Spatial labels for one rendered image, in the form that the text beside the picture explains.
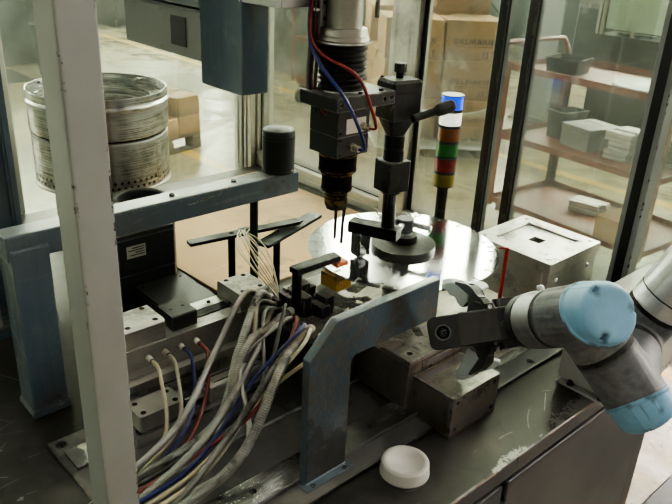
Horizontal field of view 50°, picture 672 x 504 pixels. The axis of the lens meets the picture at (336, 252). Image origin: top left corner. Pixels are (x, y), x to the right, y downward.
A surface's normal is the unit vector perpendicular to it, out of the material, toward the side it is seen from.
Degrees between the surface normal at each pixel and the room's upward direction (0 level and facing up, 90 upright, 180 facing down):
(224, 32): 90
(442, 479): 0
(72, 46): 90
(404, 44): 90
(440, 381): 0
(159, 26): 90
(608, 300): 58
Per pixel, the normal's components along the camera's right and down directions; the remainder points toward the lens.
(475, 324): -0.18, -0.12
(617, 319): 0.33, -0.15
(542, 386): 0.04, -0.91
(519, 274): -0.74, 0.25
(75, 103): 0.67, 0.33
